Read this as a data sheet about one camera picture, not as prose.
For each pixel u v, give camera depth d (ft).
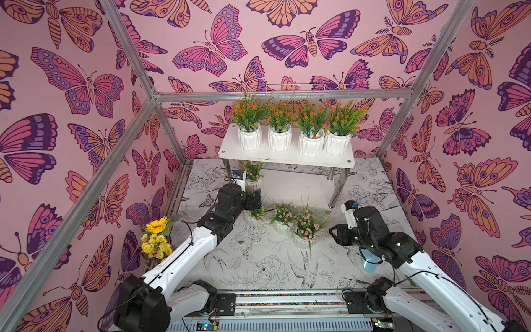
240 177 2.22
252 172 2.84
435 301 1.51
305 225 2.57
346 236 2.17
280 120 2.17
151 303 1.26
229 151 2.50
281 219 2.68
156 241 2.13
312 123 2.16
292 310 2.40
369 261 2.01
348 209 2.22
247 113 2.20
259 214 2.69
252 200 2.31
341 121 2.08
